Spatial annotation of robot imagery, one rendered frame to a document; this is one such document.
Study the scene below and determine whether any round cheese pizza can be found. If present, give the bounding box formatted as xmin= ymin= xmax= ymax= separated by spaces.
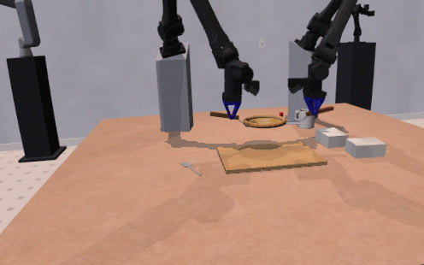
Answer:
xmin=243 ymin=115 xmax=286 ymax=128

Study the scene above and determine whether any light wooden cutting board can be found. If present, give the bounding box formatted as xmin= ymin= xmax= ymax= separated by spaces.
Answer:
xmin=217 ymin=141 xmax=327 ymax=174

